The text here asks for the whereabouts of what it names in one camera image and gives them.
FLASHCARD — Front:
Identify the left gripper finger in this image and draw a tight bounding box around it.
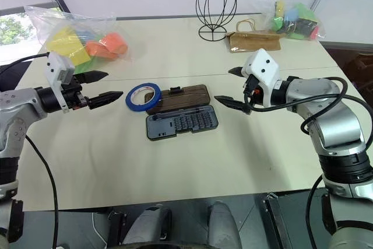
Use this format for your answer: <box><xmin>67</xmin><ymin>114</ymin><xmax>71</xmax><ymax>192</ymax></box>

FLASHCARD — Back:
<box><xmin>76</xmin><ymin>71</ymin><xmax>110</xmax><ymax>85</ymax></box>
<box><xmin>87</xmin><ymin>90</ymin><xmax>124</xmax><ymax>111</ymax></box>

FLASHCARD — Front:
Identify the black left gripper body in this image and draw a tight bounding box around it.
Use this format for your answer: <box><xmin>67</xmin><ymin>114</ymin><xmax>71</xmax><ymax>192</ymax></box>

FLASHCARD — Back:
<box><xmin>61</xmin><ymin>73</ymin><xmax>90</xmax><ymax>112</ymax></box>

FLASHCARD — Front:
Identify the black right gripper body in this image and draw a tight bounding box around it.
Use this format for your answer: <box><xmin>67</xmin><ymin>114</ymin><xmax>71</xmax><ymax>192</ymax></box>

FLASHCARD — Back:
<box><xmin>243</xmin><ymin>75</ymin><xmax>265</xmax><ymax>107</ymax></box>

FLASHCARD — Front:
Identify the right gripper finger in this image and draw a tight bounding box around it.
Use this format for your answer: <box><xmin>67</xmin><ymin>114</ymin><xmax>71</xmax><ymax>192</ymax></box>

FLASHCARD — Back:
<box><xmin>228</xmin><ymin>66</ymin><xmax>248</xmax><ymax>79</ymax></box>
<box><xmin>214</xmin><ymin>95</ymin><xmax>252</xmax><ymax>115</ymax></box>

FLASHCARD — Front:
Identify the screwdriver bit case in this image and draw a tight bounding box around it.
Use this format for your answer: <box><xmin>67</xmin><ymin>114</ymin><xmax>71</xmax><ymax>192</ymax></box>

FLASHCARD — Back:
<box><xmin>145</xmin><ymin>84</ymin><xmax>219</xmax><ymax>142</ymax></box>

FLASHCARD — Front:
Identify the blue tape roll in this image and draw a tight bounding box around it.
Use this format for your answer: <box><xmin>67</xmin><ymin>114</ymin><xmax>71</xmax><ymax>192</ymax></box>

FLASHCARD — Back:
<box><xmin>125</xmin><ymin>83</ymin><xmax>161</xmax><ymax>113</ymax></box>

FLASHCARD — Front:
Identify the orange foam block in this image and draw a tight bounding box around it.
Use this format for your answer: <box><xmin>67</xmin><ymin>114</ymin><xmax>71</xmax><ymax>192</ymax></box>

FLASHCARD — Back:
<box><xmin>85</xmin><ymin>41</ymin><xmax>119</xmax><ymax>62</ymax></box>

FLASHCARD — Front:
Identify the brown paper bag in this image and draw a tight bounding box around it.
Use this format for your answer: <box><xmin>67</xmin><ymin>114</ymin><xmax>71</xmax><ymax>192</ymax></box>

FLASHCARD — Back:
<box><xmin>226</xmin><ymin>19</ymin><xmax>285</xmax><ymax>54</ymax></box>

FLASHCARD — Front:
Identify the orange foam cylinder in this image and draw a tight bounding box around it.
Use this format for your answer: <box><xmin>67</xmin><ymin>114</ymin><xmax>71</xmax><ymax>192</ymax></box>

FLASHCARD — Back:
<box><xmin>100</xmin><ymin>33</ymin><xmax>129</xmax><ymax>57</ymax></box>

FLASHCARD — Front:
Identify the yellow foam block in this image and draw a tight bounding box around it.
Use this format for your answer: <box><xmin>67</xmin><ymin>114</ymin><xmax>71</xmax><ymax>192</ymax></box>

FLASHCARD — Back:
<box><xmin>45</xmin><ymin>26</ymin><xmax>92</xmax><ymax>66</ymax></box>

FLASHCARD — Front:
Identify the clear bag with black block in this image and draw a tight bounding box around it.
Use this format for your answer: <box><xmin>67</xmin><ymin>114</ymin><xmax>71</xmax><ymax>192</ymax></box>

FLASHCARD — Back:
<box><xmin>260</xmin><ymin>0</ymin><xmax>327</xmax><ymax>41</ymax></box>

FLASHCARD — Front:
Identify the clear bag with orange blocks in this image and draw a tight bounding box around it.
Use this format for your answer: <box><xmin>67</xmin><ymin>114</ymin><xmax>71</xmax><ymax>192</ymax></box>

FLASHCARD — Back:
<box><xmin>24</xmin><ymin>4</ymin><xmax>136</xmax><ymax>68</ymax></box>

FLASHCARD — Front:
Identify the blue foam block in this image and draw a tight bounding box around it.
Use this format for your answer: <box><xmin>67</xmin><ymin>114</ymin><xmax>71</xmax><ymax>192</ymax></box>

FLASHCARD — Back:
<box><xmin>283</xmin><ymin>8</ymin><xmax>298</xmax><ymax>23</ymax></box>

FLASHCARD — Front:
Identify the black foam block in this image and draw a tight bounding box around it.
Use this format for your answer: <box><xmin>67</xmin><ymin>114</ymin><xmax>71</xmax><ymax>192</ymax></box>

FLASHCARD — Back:
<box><xmin>293</xmin><ymin>18</ymin><xmax>318</xmax><ymax>37</ymax></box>

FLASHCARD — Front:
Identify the large green foam block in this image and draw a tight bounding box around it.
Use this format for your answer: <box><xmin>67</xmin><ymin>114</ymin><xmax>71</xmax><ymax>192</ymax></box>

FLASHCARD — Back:
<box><xmin>292</xmin><ymin>3</ymin><xmax>319</xmax><ymax>24</ymax></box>

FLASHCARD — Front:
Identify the dark brown furniture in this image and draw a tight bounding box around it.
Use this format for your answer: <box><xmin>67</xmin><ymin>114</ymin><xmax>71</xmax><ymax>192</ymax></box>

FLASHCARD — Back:
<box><xmin>322</xmin><ymin>40</ymin><xmax>373</xmax><ymax>94</ymax></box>

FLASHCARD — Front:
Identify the grey rounded robot part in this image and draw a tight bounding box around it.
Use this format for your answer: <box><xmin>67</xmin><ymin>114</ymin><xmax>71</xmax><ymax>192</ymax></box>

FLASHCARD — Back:
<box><xmin>206</xmin><ymin>200</ymin><xmax>243</xmax><ymax>249</ymax></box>

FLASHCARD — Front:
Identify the dark rounded robot part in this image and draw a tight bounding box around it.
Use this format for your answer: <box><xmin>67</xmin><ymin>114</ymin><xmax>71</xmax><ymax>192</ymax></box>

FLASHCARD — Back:
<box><xmin>122</xmin><ymin>204</ymin><xmax>173</xmax><ymax>246</ymax></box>

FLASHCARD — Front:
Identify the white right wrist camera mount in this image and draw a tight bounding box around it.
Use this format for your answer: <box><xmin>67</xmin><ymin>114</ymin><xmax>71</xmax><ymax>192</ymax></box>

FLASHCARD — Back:
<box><xmin>241</xmin><ymin>48</ymin><xmax>281</xmax><ymax>107</ymax></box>

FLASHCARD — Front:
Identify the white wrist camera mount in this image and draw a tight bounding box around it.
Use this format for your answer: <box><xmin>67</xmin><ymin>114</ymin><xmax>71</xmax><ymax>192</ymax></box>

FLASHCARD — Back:
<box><xmin>241</xmin><ymin>48</ymin><xmax>281</xmax><ymax>107</ymax></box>
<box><xmin>44</xmin><ymin>51</ymin><xmax>76</xmax><ymax>114</ymax></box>

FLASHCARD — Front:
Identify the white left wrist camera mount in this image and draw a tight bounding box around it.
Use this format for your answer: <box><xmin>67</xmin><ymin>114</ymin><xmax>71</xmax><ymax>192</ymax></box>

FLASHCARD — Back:
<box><xmin>44</xmin><ymin>51</ymin><xmax>76</xmax><ymax>114</ymax></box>

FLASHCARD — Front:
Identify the black wire head stand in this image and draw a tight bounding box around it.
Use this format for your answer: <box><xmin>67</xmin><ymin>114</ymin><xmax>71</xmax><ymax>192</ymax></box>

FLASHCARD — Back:
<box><xmin>195</xmin><ymin>0</ymin><xmax>237</xmax><ymax>43</ymax></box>

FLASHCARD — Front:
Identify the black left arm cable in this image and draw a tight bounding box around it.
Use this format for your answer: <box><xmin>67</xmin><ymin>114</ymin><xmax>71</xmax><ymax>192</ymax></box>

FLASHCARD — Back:
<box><xmin>25</xmin><ymin>134</ymin><xmax>59</xmax><ymax>249</ymax></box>
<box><xmin>0</xmin><ymin>52</ymin><xmax>50</xmax><ymax>72</ymax></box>

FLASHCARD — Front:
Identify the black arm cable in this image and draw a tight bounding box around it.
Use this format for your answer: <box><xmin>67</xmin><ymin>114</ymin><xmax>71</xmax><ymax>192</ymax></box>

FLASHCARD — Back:
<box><xmin>306</xmin><ymin>173</ymin><xmax>325</xmax><ymax>249</ymax></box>
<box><xmin>25</xmin><ymin>134</ymin><xmax>59</xmax><ymax>249</ymax></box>
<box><xmin>244</xmin><ymin>76</ymin><xmax>373</xmax><ymax>133</ymax></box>
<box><xmin>0</xmin><ymin>52</ymin><xmax>50</xmax><ymax>72</ymax></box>

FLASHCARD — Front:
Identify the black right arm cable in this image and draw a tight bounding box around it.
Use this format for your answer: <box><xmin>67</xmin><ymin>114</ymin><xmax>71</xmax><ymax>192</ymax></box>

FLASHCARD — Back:
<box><xmin>244</xmin><ymin>76</ymin><xmax>373</xmax><ymax>133</ymax></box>
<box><xmin>306</xmin><ymin>173</ymin><xmax>325</xmax><ymax>249</ymax></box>

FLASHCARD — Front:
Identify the black table frame bracket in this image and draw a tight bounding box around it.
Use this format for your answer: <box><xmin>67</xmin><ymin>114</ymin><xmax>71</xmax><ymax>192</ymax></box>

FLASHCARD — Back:
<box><xmin>261</xmin><ymin>192</ymin><xmax>293</xmax><ymax>249</ymax></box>

